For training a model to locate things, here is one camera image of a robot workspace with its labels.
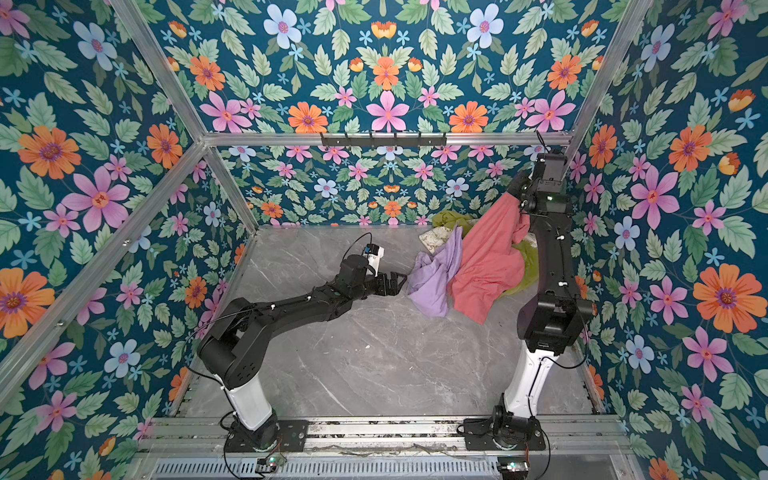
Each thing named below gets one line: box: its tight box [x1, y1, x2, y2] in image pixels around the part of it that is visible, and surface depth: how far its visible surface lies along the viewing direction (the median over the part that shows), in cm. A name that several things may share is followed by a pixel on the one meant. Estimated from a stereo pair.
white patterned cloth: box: [418, 226, 453, 255], surface depth 113 cm
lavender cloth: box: [407, 226, 464, 317], surface depth 96 cm
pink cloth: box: [450, 193, 531, 325], surface depth 98 cm
